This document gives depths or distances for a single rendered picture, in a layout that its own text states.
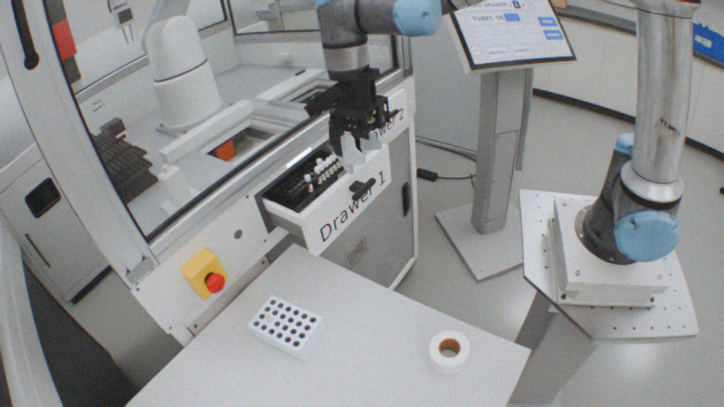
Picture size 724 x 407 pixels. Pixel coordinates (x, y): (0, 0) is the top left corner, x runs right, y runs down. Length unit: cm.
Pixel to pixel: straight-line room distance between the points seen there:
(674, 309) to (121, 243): 110
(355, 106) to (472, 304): 121
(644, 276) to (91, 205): 100
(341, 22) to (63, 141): 45
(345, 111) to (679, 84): 52
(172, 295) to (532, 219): 82
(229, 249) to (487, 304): 119
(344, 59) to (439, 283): 130
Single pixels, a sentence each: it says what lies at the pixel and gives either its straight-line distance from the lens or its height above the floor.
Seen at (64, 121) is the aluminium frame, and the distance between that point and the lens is 56.
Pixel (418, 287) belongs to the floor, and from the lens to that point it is 168.
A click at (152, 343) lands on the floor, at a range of 195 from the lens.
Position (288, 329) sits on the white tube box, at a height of 80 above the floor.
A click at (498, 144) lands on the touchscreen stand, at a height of 57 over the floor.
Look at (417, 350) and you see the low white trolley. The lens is 66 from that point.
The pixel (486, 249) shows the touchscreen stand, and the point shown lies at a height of 4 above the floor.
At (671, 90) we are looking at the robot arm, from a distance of 50.
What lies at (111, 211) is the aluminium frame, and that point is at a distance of 62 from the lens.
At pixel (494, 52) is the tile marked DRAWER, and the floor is 100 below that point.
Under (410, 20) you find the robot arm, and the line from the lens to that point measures 51.
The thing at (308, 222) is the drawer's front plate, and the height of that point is 91.
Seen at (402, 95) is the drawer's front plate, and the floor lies 91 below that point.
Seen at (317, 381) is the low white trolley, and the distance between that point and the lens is 66.
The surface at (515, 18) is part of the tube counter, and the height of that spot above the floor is 111.
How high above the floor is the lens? 135
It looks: 39 degrees down
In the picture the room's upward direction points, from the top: 9 degrees counter-clockwise
